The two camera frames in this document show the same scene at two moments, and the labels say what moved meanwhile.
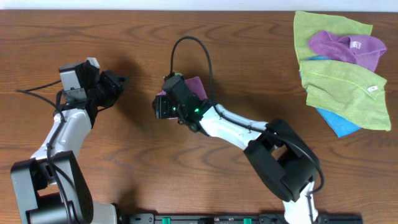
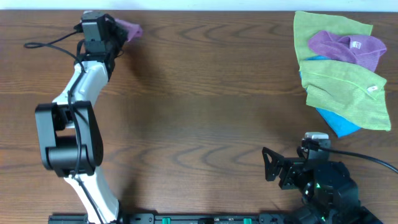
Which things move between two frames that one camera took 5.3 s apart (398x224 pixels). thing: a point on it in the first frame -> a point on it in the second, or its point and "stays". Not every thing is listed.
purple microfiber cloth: x=196 y=85 -> x=132 y=31
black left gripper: x=111 y=80 -> x=117 y=33
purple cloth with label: x=365 y=50 stays
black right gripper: x=160 y=106 -> x=292 y=167
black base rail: x=234 y=218 stays
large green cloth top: x=307 y=24 stays
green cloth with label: x=351 y=93 stays
